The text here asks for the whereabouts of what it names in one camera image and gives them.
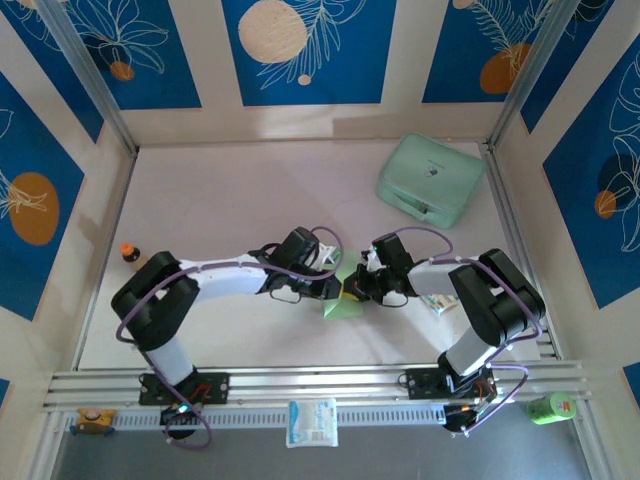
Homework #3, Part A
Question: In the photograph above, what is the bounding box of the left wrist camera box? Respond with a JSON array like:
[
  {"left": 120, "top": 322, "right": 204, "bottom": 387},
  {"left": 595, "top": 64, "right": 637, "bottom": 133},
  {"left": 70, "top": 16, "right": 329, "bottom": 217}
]
[{"left": 313, "top": 242, "right": 339, "bottom": 270}]

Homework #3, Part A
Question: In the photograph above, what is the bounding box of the mint green zipper case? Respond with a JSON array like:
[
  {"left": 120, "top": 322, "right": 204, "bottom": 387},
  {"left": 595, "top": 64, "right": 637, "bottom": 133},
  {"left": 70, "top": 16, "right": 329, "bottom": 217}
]
[{"left": 374, "top": 132, "right": 486, "bottom": 230}]

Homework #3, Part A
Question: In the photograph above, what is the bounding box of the yellow toy car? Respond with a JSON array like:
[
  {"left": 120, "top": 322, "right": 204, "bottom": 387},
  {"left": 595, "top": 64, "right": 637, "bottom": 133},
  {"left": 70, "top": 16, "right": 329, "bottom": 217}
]
[{"left": 74, "top": 407, "right": 117, "bottom": 437}]

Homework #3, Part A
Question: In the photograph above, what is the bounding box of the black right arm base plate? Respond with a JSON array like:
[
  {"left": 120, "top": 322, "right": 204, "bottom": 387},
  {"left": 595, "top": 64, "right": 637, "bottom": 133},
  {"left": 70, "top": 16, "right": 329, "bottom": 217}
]
[{"left": 405, "top": 366, "right": 497, "bottom": 401}]

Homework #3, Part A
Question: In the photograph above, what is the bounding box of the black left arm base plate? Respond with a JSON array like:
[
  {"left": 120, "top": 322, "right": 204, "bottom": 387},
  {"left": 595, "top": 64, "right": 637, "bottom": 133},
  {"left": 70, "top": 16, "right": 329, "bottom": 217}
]
[{"left": 138, "top": 370, "right": 232, "bottom": 406}]

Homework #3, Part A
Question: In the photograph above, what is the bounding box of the white and blue tissue pack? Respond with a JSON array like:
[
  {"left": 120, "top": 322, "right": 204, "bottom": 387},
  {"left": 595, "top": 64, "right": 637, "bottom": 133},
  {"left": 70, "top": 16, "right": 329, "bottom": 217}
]
[{"left": 285, "top": 398, "right": 339, "bottom": 449}]

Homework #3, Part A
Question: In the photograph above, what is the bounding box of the slotted grey cable duct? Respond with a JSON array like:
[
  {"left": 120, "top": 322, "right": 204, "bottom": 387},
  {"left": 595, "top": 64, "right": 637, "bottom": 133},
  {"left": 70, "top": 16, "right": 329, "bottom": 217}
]
[{"left": 64, "top": 403, "right": 449, "bottom": 432}]

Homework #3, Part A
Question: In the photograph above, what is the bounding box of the black electronics board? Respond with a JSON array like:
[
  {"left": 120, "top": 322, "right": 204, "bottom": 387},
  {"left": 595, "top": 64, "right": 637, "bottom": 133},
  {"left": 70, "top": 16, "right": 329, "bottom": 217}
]
[
  {"left": 443, "top": 403, "right": 496, "bottom": 436},
  {"left": 159, "top": 403, "right": 201, "bottom": 444}
]

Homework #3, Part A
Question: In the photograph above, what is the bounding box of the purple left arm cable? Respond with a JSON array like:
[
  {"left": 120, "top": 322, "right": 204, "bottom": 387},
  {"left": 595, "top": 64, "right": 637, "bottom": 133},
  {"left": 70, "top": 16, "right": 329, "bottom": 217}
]
[{"left": 115, "top": 225, "right": 344, "bottom": 451}]

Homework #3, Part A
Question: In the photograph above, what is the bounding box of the aluminium side rail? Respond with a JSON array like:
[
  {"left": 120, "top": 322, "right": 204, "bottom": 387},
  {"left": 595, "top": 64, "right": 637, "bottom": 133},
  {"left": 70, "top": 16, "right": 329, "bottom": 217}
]
[{"left": 480, "top": 142, "right": 560, "bottom": 360}]

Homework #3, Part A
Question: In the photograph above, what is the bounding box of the aluminium frame post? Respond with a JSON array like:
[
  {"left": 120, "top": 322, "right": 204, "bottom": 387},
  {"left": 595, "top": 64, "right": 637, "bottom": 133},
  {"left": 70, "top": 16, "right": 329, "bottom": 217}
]
[
  {"left": 487, "top": 0, "right": 587, "bottom": 151},
  {"left": 37, "top": 0, "right": 140, "bottom": 155}
]

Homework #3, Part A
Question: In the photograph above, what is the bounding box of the aluminium mounting rail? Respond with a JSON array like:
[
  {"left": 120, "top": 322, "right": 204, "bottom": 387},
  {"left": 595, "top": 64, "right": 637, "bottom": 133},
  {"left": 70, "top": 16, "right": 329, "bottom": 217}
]
[{"left": 42, "top": 359, "right": 594, "bottom": 412}]

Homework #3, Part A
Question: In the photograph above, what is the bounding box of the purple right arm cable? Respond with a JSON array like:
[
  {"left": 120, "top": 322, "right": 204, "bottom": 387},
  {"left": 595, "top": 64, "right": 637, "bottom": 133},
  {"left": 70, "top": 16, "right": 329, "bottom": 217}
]
[{"left": 392, "top": 225, "right": 545, "bottom": 435}]

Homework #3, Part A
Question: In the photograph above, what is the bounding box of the green can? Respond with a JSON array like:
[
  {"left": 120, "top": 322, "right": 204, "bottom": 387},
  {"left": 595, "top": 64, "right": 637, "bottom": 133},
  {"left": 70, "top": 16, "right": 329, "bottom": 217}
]
[{"left": 525, "top": 392, "right": 577, "bottom": 426}]

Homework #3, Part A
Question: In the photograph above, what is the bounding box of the colourful snack packet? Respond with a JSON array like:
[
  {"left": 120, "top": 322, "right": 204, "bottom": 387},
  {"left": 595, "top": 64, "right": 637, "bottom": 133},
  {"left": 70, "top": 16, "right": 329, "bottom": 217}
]
[{"left": 422, "top": 293, "right": 460, "bottom": 315}]

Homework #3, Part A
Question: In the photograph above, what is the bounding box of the small bottle with orange cap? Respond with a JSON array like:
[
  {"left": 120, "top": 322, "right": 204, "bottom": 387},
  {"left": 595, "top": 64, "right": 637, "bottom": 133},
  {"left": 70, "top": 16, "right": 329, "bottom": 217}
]
[{"left": 119, "top": 242, "right": 151, "bottom": 274}]

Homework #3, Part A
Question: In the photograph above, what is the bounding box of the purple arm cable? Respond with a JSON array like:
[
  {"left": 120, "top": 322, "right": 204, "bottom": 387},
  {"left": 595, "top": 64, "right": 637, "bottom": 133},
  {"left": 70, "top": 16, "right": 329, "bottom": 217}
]
[
  {"left": 115, "top": 225, "right": 344, "bottom": 451},
  {"left": 392, "top": 225, "right": 545, "bottom": 435}
]

